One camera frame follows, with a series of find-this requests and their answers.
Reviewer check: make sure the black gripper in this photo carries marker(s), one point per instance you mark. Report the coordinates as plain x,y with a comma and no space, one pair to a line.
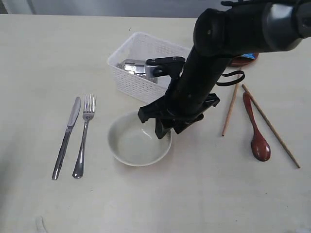
187,96

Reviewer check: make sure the white patterned ceramic bowl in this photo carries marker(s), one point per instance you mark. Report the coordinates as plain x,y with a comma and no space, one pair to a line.
134,143

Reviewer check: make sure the stainless steel cup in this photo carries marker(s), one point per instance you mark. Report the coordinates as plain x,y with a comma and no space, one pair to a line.
136,67

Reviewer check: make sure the brown wooden chopstick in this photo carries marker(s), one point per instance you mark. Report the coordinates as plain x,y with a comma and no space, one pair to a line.
229,113
267,121

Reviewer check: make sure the silver metal fork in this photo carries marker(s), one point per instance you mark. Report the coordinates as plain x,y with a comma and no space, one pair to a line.
88,115

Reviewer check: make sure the white plastic woven basket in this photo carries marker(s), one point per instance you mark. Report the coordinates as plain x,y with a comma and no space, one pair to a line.
142,46

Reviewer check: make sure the brown wooden spoon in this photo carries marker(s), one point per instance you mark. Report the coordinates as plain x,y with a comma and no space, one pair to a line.
259,146

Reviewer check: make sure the brown wooden plate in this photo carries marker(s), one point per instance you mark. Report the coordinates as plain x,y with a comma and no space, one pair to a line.
240,62

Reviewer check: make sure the blue chips bag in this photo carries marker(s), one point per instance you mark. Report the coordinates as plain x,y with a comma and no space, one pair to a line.
249,56

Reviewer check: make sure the silver metal knife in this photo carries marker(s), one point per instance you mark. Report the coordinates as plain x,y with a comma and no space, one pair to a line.
72,120

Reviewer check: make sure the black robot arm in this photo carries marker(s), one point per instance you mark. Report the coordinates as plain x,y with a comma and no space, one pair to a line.
252,26

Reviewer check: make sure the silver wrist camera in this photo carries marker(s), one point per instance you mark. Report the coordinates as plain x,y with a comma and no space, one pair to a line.
166,66

